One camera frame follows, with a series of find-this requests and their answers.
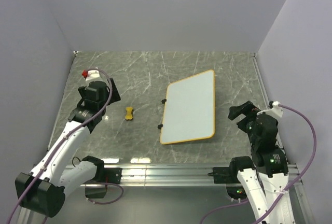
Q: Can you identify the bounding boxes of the yellow bone-shaped eraser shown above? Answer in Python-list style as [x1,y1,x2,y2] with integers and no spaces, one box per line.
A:
[124,106,133,121]

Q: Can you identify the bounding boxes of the yellow-framed whiteboard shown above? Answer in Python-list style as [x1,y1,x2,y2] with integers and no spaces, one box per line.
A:
[158,69,216,145]

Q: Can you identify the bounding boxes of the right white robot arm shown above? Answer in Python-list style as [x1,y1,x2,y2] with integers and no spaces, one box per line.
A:
[228,101,295,223]

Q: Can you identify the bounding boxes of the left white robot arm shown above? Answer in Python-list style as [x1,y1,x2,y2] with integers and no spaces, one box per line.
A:
[15,78,121,218]

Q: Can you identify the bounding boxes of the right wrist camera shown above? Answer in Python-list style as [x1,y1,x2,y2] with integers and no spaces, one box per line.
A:
[257,101,283,119]

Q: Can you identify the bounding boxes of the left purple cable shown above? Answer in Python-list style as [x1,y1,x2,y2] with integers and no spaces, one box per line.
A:
[5,67,125,224]

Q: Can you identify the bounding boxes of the purple cable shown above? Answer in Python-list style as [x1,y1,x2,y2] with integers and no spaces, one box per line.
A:
[199,104,317,224]
[5,67,125,224]

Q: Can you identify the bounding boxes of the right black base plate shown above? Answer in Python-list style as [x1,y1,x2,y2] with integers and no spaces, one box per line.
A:
[207,167,233,184]

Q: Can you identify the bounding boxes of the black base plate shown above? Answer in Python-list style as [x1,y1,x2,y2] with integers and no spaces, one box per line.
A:
[207,167,233,184]
[103,167,122,184]

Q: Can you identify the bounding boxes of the aluminium mounting rail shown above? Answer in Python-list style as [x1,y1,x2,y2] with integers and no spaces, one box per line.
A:
[62,163,303,188]

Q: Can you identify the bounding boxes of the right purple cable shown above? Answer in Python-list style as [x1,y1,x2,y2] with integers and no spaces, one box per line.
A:
[199,104,317,224]

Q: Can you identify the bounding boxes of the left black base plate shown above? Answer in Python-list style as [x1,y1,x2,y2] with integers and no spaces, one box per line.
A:
[103,167,122,184]

